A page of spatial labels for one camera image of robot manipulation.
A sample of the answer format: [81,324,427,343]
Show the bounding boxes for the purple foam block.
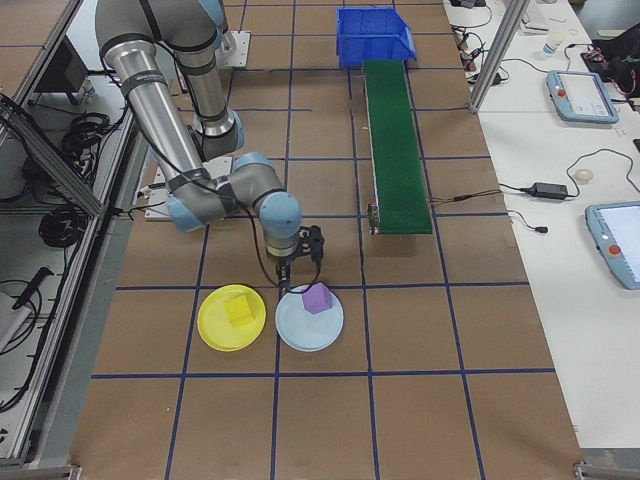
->
[301,281,334,317]

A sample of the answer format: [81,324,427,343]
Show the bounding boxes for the yellow foam block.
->
[222,295,257,328]

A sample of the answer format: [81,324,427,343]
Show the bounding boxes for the light blue plate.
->
[274,284,346,353]

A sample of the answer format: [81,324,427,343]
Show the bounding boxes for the yellow plate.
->
[197,283,267,353]

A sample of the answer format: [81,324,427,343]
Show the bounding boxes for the green conveyor belt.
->
[360,59,434,238]

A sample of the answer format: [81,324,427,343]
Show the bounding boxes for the blue plastic bin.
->
[335,6,417,70]

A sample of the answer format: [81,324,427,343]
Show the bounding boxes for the black handheld tool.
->
[12,267,55,309]

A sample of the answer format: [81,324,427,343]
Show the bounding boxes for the white workbench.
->
[443,0,640,451]

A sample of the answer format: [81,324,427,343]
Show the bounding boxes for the black power adapter brick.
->
[519,182,570,200]

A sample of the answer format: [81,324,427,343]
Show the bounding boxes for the grey flat device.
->
[0,291,32,354]

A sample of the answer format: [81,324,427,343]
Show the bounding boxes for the black box device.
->
[33,35,92,97]

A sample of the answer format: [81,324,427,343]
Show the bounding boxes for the blue grey teach pendant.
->
[584,200,640,291]
[545,69,621,125]

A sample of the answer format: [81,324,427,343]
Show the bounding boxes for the white paper cup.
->
[542,32,567,57]

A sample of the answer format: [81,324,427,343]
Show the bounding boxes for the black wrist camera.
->
[297,224,327,264]

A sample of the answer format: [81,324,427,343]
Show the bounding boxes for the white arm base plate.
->
[144,156,234,222]
[221,30,252,69]

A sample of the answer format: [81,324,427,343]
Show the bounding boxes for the red and black wires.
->
[428,189,503,205]

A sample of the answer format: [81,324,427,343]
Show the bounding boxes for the black cable coil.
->
[39,205,90,249]

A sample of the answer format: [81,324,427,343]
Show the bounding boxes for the V-shaped metal bar frame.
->
[0,0,151,469]

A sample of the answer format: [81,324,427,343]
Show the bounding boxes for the black cable bundle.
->
[61,111,124,169]

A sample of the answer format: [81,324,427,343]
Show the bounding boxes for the black cable with plug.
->
[508,209,549,236]

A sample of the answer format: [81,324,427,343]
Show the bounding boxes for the aluminium profile post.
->
[468,0,532,116]

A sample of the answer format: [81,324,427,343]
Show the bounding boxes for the aluminium corner rail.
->
[0,463,84,480]
[573,447,640,480]

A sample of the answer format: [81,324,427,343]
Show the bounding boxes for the black adapter cable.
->
[567,148,640,197]

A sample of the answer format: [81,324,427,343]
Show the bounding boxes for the black bundle of wires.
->
[582,24,640,104]

